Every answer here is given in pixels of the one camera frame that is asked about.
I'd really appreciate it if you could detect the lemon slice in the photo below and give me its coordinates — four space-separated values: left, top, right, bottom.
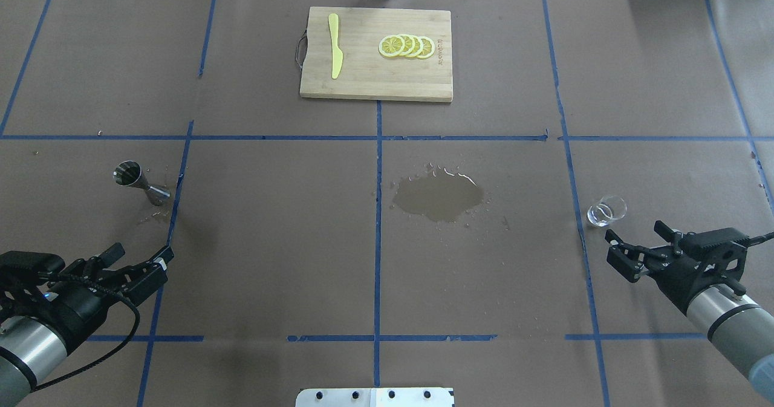
378 34 406 58
417 37 436 59
408 37 424 58
399 33 417 57

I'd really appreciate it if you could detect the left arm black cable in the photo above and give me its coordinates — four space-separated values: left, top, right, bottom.
30 274 142 393

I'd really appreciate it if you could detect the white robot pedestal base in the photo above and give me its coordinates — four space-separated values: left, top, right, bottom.
294 387 456 406

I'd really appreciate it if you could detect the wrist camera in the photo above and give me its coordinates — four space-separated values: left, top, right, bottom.
1 251 65 317
679 227 756 280

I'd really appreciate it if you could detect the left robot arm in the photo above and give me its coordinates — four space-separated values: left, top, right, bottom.
1 243 175 406

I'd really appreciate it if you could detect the spilled liquid puddle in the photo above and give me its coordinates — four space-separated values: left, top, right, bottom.
391 163 484 223

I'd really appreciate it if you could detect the steel double jigger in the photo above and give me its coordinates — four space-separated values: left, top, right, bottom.
112 161 171 206

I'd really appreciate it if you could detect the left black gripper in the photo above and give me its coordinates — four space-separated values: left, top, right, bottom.
36 243 175 341

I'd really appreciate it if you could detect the bamboo cutting board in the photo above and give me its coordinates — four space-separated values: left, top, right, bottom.
299 5 454 103

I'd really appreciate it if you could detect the lemon slice front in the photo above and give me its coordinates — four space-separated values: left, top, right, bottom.
378 34 406 58

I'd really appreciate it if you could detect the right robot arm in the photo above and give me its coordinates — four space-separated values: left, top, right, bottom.
605 221 773 402

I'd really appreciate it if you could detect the clear glass cup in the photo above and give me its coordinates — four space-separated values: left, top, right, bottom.
587 195 628 228

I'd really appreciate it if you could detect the yellow plastic knife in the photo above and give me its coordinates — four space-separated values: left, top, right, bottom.
327 13 345 80

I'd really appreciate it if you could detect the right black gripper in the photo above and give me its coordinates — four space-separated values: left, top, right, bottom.
605 220 735 315

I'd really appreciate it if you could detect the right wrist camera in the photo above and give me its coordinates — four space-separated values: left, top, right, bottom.
679 227 756 280

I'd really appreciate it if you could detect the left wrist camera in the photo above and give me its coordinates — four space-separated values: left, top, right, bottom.
1 251 65 317

